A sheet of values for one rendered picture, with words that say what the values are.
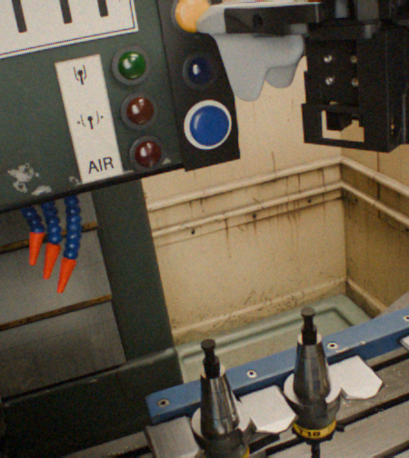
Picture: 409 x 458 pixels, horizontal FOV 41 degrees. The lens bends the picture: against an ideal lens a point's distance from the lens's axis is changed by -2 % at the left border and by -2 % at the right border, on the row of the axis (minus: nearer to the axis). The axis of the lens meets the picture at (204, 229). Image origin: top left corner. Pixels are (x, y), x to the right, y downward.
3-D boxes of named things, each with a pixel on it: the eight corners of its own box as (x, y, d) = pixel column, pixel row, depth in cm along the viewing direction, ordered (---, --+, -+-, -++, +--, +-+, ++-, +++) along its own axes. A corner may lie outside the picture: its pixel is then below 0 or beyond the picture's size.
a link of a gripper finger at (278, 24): (210, 38, 32) (348, 34, 26) (206, 11, 31) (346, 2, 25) (259, 25, 35) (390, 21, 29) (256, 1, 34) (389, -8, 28)
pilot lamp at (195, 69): (218, 84, 40) (214, 53, 39) (189, 89, 39) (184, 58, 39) (215, 83, 41) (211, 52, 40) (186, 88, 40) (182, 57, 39)
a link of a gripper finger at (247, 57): (178, 103, 37) (294, 111, 32) (164, 13, 35) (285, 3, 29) (209, 92, 39) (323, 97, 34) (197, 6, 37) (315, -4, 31)
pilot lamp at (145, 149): (165, 165, 41) (160, 136, 40) (136, 173, 41) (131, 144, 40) (164, 164, 42) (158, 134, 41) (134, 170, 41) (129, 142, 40)
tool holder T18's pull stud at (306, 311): (314, 332, 60) (313, 304, 59) (319, 341, 59) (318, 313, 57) (299, 334, 60) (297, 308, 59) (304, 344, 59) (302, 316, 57)
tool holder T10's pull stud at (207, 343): (214, 363, 58) (211, 335, 56) (224, 371, 57) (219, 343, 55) (201, 370, 57) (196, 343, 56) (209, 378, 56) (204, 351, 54)
